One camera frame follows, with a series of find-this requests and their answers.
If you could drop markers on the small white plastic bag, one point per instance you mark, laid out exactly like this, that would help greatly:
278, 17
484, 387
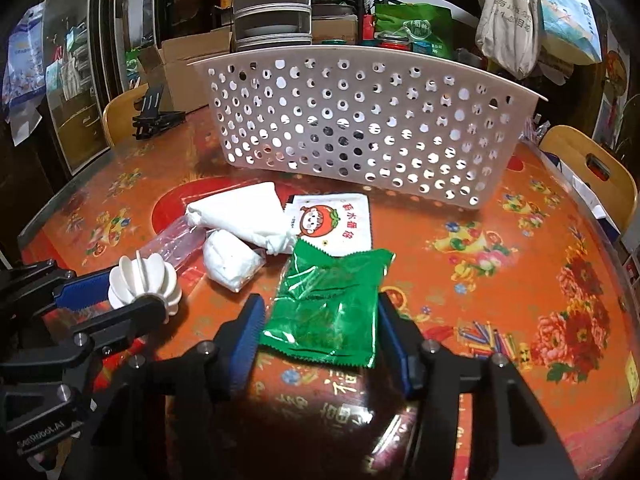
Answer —
227, 260

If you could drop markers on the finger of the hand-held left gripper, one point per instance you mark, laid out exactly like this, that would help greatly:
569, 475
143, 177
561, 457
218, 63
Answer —
130, 316
82, 291

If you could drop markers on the white stacked drawer tower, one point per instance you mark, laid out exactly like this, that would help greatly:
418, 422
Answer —
270, 5

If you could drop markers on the clear plastic bag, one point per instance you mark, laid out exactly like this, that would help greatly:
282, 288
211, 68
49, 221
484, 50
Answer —
170, 245

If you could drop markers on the beige canvas tote bag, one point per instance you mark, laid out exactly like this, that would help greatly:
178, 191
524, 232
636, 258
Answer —
505, 30

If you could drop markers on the blue and white hanging packet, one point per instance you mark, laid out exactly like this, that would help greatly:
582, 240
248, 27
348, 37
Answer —
22, 65

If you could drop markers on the green foil packet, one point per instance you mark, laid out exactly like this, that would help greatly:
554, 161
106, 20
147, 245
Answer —
325, 310

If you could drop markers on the blue printed paper bag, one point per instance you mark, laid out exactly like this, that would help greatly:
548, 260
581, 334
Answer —
565, 20

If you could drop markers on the white ribbed plastic object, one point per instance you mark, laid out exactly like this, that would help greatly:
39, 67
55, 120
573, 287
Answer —
145, 275

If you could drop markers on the brown cardboard box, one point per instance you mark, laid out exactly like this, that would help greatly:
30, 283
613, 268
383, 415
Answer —
332, 30

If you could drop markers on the white cartoon print sachet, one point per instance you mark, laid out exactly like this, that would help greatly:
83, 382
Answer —
325, 220

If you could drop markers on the black folding phone stand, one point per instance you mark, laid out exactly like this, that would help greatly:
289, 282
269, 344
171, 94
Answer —
152, 115

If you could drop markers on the wooden chair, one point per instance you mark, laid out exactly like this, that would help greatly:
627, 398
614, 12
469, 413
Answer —
570, 150
117, 115

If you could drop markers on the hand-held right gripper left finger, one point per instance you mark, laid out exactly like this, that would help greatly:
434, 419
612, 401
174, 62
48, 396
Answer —
247, 342

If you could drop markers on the red round wall ornament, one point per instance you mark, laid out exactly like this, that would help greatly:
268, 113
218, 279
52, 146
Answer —
616, 72

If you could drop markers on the white perforated plastic basket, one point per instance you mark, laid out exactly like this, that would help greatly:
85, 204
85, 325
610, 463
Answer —
350, 125

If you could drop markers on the large white plastic bag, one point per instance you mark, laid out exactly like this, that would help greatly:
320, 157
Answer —
240, 215

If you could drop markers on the dark mirrored cabinet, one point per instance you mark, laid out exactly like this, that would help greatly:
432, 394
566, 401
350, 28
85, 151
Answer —
85, 110

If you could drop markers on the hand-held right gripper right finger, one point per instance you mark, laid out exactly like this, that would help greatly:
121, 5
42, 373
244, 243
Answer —
395, 345

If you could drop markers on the green shopping bag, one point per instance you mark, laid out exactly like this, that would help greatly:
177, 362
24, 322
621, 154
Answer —
415, 22

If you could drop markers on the open cardboard box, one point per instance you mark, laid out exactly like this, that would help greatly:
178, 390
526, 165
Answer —
185, 65

